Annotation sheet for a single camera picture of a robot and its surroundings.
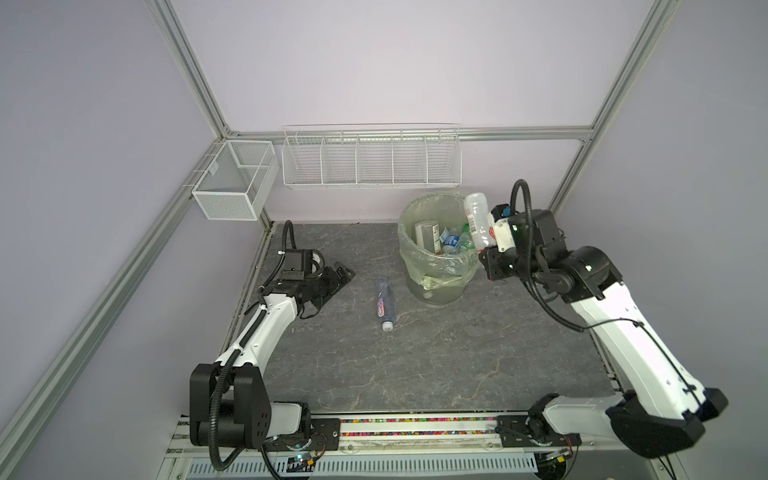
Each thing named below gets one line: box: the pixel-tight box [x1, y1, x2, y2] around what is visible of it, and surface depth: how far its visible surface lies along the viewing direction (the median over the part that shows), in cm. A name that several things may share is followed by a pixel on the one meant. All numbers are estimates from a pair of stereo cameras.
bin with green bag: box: [397, 192, 481, 306], surface depth 84 cm
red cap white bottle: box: [464, 192, 496, 252], surface depth 68 cm
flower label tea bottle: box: [415, 220, 441, 254], surface depth 88 cm
